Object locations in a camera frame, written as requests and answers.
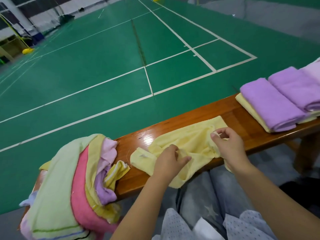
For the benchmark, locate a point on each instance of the person's left hand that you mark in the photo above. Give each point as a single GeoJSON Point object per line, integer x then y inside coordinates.
{"type": "Point", "coordinates": [170, 165]}

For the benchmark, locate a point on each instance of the person's right hand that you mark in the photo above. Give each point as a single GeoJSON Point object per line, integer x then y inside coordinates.
{"type": "Point", "coordinates": [231, 147]}

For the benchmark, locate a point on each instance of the pale yellow towel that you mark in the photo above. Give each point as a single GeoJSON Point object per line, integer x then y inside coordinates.
{"type": "Point", "coordinates": [247, 110]}
{"type": "Point", "coordinates": [95, 162]}
{"type": "Point", "coordinates": [310, 117]}
{"type": "Point", "coordinates": [195, 137]}

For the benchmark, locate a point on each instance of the yellow white striped cloth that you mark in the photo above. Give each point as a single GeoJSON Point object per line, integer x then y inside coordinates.
{"type": "Point", "coordinates": [117, 172]}

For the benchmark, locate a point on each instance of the purple towel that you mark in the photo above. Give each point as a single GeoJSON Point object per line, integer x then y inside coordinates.
{"type": "Point", "coordinates": [272, 105]}
{"type": "Point", "coordinates": [105, 190]}
{"type": "Point", "coordinates": [297, 87]}

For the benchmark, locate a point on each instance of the light pink towel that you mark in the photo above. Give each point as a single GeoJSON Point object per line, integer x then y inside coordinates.
{"type": "Point", "coordinates": [107, 152]}
{"type": "Point", "coordinates": [314, 71]}

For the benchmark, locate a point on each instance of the hot pink towel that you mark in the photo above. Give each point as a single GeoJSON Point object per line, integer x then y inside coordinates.
{"type": "Point", "coordinates": [82, 197]}

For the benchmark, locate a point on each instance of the light green striped towel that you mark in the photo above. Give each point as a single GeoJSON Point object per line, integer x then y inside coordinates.
{"type": "Point", "coordinates": [55, 197]}

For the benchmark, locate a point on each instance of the white blue towel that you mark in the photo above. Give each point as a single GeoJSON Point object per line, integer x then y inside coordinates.
{"type": "Point", "coordinates": [27, 199]}

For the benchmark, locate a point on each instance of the person's left forearm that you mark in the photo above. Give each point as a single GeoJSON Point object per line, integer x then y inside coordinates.
{"type": "Point", "coordinates": [142, 212]}

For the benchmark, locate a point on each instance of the person's right forearm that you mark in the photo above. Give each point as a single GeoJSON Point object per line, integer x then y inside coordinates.
{"type": "Point", "coordinates": [280, 202]}

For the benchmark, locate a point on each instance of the person's grey trousers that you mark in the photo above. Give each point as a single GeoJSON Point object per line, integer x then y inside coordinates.
{"type": "Point", "coordinates": [200, 197]}

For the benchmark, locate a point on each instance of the brown wooden bench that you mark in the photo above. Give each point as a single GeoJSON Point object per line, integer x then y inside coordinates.
{"type": "Point", "coordinates": [210, 110]}

